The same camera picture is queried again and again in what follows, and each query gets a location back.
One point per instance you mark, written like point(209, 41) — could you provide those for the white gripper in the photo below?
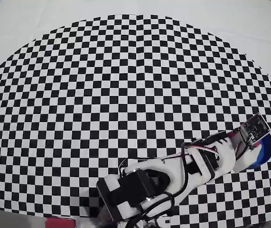
point(242, 158)

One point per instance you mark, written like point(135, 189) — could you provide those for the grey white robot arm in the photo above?
point(149, 180)

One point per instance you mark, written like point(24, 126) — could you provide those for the round blue box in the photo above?
point(265, 152)

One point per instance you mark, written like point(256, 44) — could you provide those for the black white checkerboard cloth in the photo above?
point(125, 83)

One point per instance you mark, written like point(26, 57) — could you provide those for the red flat object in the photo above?
point(60, 223)

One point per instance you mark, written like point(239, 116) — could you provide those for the bare camera circuit board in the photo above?
point(257, 128)

